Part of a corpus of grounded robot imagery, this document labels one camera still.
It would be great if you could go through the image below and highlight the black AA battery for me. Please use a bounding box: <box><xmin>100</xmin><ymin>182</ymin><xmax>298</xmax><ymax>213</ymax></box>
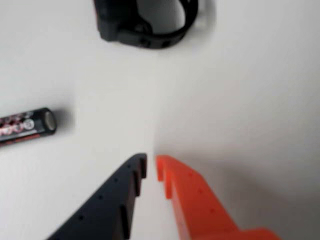
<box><xmin>0</xmin><ymin>107</ymin><xmax>58</xmax><ymax>148</ymax></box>

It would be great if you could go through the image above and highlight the navy gripper finger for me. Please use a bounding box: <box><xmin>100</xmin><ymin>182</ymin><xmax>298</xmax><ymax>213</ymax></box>
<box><xmin>46</xmin><ymin>153</ymin><xmax>148</xmax><ymax>240</ymax></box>

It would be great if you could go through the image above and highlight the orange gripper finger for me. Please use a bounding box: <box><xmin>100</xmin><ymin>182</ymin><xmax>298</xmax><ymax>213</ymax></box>
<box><xmin>155</xmin><ymin>154</ymin><xmax>282</xmax><ymax>240</ymax></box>

